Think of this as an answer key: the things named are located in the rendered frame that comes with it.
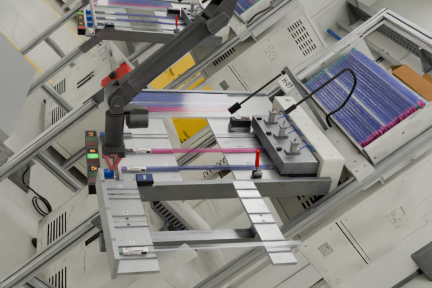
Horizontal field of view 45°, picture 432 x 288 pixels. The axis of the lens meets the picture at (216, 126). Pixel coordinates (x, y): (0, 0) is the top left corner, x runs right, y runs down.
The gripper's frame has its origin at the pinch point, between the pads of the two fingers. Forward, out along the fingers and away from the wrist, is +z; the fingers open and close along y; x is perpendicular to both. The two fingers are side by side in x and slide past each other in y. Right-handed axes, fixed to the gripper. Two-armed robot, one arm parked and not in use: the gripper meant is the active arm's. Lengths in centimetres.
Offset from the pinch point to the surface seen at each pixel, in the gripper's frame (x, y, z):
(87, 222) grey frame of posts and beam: 8.0, -13.4, 10.6
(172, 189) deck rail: -17.6, -10.3, 1.8
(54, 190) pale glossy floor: 19, 106, 85
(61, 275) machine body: 16, 14, 58
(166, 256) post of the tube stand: -12.0, -34.7, 6.3
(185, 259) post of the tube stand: -17.2, -35.2, 7.5
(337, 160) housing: -74, -9, -6
